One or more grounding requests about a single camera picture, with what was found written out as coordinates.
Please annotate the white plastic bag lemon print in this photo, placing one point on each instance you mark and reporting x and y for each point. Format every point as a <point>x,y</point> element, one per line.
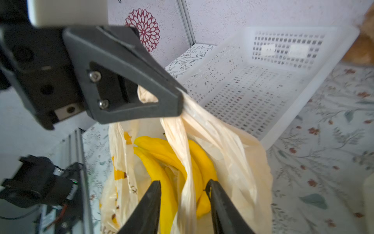
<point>368,198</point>

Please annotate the brown teddy bear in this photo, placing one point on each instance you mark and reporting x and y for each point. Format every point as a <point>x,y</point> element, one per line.
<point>362,50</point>

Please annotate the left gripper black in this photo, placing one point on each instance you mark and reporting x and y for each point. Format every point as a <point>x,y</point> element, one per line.
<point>117,78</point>

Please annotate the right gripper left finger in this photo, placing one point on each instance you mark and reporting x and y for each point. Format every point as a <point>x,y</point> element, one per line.
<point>145,217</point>

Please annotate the white perforated plastic basket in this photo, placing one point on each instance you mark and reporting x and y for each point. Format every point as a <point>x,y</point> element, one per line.
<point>260,78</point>

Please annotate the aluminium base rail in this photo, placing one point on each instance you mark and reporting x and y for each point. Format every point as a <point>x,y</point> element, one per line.
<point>68,210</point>

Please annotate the orange-yellow banana bunch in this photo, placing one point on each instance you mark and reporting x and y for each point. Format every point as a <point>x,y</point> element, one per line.
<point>202,166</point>

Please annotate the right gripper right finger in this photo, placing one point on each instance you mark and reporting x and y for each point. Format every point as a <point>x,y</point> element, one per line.
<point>225,217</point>

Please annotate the beige plastic bag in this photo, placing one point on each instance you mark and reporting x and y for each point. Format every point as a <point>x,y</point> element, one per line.
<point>238,157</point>

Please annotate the single yellow banana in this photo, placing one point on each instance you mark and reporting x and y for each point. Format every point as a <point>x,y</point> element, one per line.
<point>169,205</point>

